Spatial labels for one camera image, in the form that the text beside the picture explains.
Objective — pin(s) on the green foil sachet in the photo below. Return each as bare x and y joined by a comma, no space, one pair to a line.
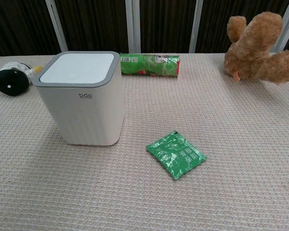
176,155

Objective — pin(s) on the beige woven tablecloth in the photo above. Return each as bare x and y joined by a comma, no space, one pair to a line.
144,183

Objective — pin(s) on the black and white plush toy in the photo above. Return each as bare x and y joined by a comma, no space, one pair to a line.
10,81

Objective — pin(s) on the white trash bin grey lid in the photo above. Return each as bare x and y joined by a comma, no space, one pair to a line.
86,113

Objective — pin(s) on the green cylindrical snack package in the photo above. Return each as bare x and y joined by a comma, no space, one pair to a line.
149,65

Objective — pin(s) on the brown plush toy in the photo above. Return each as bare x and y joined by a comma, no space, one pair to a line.
255,53

